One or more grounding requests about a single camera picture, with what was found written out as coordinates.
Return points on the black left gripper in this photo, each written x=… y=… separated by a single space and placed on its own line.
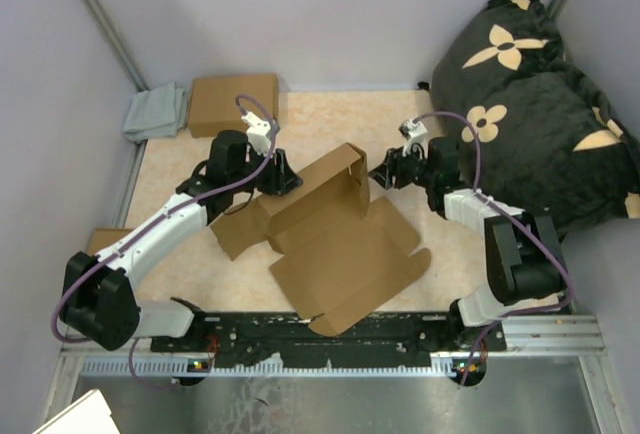
x=282 y=179

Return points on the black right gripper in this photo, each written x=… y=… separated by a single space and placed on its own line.
x=393 y=167

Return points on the brown cardboard box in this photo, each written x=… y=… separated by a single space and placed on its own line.
x=343 y=254
x=212 y=106

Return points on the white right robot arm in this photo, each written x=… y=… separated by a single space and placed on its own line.
x=522 y=252

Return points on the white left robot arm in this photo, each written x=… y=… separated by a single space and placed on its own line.
x=98 y=298

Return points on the folded brown cardboard box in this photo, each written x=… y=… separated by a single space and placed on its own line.
x=212 y=106

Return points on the grey folded cloth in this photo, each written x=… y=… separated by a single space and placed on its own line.
x=156 y=113

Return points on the black floral pillow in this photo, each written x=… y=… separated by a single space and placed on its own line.
x=533 y=129

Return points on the white board corner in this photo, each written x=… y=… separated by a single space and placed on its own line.
x=88 y=415

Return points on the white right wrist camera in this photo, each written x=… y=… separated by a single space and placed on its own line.
x=414 y=132

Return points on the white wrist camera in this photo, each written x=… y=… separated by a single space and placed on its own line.
x=259 y=131
x=414 y=132

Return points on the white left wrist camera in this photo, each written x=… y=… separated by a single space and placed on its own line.
x=259 y=131

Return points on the aluminium frame rail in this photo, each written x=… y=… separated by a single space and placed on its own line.
x=539 y=336

